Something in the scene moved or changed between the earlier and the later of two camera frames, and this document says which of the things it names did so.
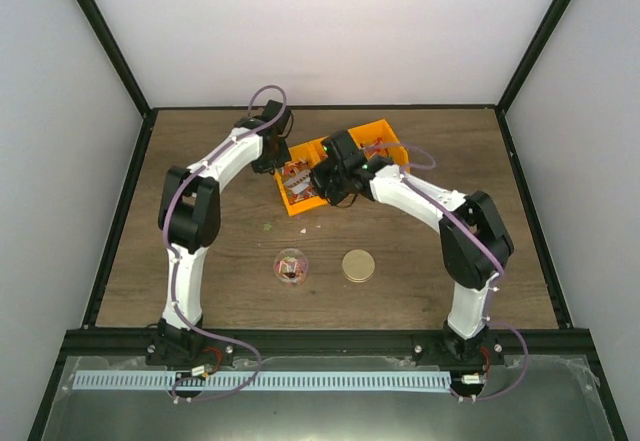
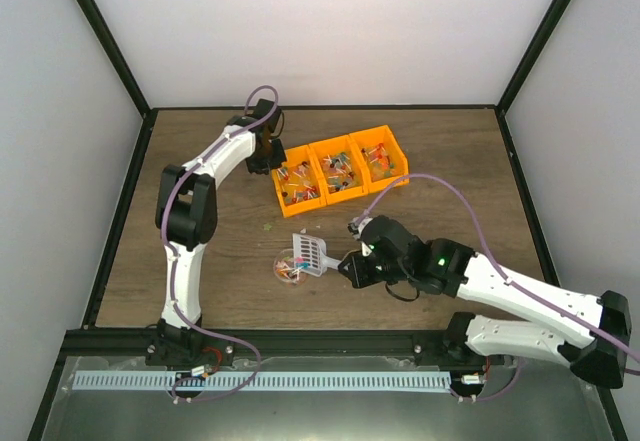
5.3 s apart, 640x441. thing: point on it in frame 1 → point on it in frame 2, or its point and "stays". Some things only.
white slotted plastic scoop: [300, 181] → [309, 255]
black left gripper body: [271, 160] stays
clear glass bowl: [291, 267] stays
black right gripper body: [332, 182] → [390, 272]
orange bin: [379, 140] stays
